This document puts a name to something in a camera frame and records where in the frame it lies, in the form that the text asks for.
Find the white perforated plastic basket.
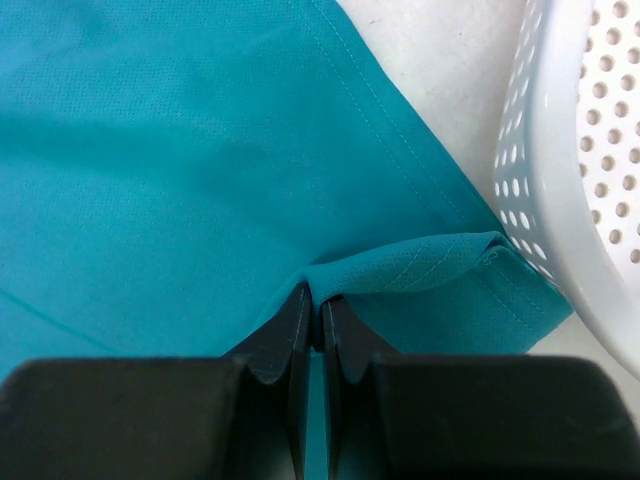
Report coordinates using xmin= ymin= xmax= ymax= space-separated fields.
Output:
xmin=493 ymin=1 xmax=639 ymax=374

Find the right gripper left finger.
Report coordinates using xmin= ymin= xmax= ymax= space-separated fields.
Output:
xmin=1 ymin=283 xmax=312 ymax=479

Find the teal t shirt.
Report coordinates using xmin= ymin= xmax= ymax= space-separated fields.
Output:
xmin=0 ymin=0 xmax=574 ymax=480

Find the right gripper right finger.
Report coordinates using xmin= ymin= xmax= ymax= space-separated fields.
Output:
xmin=321 ymin=297 xmax=639 ymax=479

